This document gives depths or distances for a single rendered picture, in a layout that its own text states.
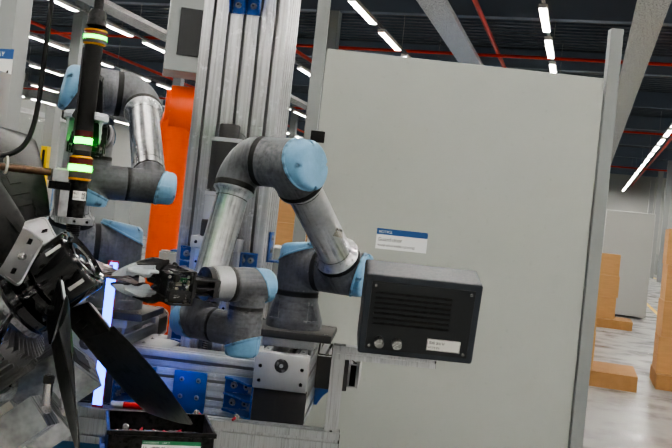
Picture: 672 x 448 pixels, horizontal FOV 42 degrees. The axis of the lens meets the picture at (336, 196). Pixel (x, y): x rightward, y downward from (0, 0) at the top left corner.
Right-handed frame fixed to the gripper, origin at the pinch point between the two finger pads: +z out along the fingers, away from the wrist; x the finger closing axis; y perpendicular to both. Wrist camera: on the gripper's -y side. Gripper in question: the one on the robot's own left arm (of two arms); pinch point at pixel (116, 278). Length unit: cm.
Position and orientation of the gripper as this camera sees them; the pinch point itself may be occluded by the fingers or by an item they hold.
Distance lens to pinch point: 180.7
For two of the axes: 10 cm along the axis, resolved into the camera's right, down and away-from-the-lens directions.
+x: -1.6, 9.8, 0.7
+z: -7.9, -0.8, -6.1
